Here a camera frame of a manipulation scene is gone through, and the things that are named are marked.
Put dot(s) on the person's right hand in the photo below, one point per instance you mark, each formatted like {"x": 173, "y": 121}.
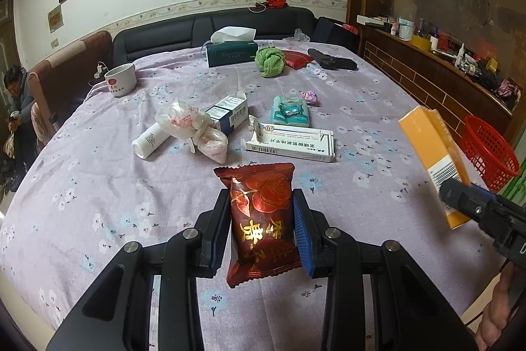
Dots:
{"x": 497, "y": 305}

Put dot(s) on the small wall plaque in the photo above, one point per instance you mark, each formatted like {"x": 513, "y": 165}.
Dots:
{"x": 54, "y": 18}

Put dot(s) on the black leather sofa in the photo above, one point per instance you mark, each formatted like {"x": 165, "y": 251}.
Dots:
{"x": 164, "y": 34}

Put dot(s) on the green bamboo wall decal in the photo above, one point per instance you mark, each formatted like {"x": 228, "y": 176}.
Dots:
{"x": 513, "y": 190}

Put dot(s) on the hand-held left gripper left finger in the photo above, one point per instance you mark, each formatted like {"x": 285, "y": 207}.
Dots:
{"x": 217, "y": 236}

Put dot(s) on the knotted plastic bag pink contents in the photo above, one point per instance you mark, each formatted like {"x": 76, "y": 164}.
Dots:
{"x": 213, "y": 143}

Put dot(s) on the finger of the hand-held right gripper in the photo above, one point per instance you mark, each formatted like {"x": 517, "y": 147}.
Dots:
{"x": 464, "y": 199}

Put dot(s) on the yellow tape roll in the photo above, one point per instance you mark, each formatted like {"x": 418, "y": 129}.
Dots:
{"x": 420, "y": 41}

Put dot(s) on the brown wooden door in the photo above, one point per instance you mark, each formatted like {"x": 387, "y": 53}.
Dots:
{"x": 8, "y": 18}

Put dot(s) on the long white medicine box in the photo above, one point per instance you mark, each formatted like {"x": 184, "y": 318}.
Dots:
{"x": 287, "y": 143}

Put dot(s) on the orange cardboard box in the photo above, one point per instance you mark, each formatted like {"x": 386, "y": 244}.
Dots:
{"x": 427, "y": 145}

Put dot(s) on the blue white medicine box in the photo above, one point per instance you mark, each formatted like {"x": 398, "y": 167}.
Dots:
{"x": 228, "y": 114}

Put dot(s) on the dark green tissue box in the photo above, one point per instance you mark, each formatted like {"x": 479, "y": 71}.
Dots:
{"x": 230, "y": 54}

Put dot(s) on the white charger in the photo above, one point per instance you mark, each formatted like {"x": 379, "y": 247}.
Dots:
{"x": 100, "y": 69}

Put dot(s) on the dark red snack packet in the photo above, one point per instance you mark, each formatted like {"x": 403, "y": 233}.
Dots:
{"x": 257, "y": 219}

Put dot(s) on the brown upholstered chair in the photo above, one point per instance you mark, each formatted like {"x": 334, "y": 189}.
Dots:
{"x": 70, "y": 63}

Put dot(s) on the white spray bottle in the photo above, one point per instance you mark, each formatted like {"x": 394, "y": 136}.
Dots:
{"x": 461, "y": 57}

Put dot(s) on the wooden brick-pattern cabinet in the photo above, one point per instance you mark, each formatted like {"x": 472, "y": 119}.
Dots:
{"x": 411, "y": 67}

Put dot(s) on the pink crumpled wrapper ball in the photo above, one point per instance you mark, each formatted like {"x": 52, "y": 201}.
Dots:
{"x": 310, "y": 97}

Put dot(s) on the light blue container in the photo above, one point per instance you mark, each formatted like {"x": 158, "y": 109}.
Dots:
{"x": 406, "y": 30}

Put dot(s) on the flat white box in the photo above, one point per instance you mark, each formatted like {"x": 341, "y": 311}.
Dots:
{"x": 370, "y": 19}

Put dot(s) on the small clear plastic bag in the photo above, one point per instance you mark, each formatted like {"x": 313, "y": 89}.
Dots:
{"x": 300, "y": 33}

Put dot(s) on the pink cloth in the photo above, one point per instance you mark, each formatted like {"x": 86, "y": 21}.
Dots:
{"x": 507, "y": 88}

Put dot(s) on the green towel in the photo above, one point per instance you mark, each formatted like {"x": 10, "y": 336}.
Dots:
{"x": 269, "y": 62}

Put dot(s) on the dark blue bag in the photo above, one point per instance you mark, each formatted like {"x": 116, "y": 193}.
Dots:
{"x": 328, "y": 32}

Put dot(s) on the red cloth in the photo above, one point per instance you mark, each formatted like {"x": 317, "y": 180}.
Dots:
{"x": 276, "y": 2}

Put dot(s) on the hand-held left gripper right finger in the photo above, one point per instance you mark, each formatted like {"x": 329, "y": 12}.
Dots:
{"x": 302, "y": 240}

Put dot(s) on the white paper roll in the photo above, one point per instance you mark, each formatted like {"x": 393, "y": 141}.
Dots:
{"x": 434, "y": 42}

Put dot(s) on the white plastic bottle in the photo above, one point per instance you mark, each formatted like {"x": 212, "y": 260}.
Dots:
{"x": 148, "y": 141}

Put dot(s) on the white cup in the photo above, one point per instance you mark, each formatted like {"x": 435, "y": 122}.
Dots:
{"x": 121, "y": 79}

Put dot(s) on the black umbrella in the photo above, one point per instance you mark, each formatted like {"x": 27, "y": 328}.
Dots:
{"x": 491, "y": 77}

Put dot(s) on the purple floral tablecloth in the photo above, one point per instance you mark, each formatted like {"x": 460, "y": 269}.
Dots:
{"x": 123, "y": 190}

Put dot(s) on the red plastic basket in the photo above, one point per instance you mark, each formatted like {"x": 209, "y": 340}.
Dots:
{"x": 489, "y": 153}

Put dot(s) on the flat red packet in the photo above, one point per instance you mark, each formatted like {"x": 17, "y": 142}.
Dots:
{"x": 296, "y": 59}

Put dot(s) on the teal tissue pack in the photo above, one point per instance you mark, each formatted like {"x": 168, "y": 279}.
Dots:
{"x": 289, "y": 111}

